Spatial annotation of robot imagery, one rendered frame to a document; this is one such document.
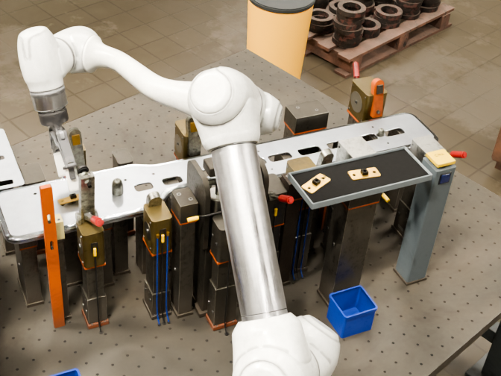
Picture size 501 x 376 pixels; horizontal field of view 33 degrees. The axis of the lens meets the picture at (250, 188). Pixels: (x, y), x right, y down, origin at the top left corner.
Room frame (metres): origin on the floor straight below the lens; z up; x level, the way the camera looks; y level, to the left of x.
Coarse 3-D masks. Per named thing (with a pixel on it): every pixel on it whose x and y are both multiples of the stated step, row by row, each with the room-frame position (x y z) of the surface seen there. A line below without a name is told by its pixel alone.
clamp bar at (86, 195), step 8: (80, 168) 1.65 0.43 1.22; (88, 168) 1.66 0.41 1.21; (80, 176) 1.62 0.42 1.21; (88, 176) 1.62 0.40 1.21; (80, 184) 1.62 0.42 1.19; (88, 184) 1.61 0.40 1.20; (80, 192) 1.62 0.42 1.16; (88, 192) 1.62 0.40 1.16; (80, 200) 1.63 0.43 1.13; (88, 200) 1.63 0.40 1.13; (80, 208) 1.63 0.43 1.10; (88, 208) 1.63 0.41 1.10
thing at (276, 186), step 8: (272, 176) 1.87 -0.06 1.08; (272, 184) 1.83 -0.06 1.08; (280, 184) 1.83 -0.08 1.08; (280, 192) 1.80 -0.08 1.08; (272, 200) 1.78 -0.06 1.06; (272, 208) 1.78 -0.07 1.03; (280, 208) 1.80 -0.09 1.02; (272, 216) 1.79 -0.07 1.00; (280, 216) 1.80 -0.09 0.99; (272, 224) 1.79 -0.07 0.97; (280, 224) 1.80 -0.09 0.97
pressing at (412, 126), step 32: (352, 128) 2.26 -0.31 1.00; (384, 128) 2.28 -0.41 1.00; (416, 128) 2.29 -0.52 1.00; (0, 192) 1.78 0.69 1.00; (32, 192) 1.79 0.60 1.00; (64, 192) 1.81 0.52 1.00; (96, 192) 1.82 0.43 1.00; (128, 192) 1.83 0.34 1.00; (160, 192) 1.85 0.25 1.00; (0, 224) 1.66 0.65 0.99; (32, 224) 1.67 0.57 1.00; (64, 224) 1.68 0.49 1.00
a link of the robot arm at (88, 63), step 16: (64, 32) 1.99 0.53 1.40; (80, 32) 2.00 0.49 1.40; (80, 48) 1.95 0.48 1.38; (96, 48) 1.96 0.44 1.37; (112, 48) 1.97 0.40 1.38; (80, 64) 1.94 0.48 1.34; (96, 64) 1.95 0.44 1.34; (112, 64) 1.92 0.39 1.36; (128, 64) 1.88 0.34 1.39; (128, 80) 1.84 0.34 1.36; (144, 80) 1.79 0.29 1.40; (160, 80) 1.77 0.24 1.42; (160, 96) 1.74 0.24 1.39; (176, 96) 1.72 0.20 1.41
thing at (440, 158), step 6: (438, 150) 1.95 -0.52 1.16; (444, 150) 1.96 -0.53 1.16; (426, 156) 1.93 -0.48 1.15; (432, 156) 1.92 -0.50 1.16; (438, 156) 1.93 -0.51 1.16; (444, 156) 1.93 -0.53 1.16; (450, 156) 1.93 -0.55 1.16; (432, 162) 1.91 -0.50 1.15; (438, 162) 1.90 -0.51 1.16; (444, 162) 1.90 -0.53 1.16; (450, 162) 1.90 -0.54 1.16
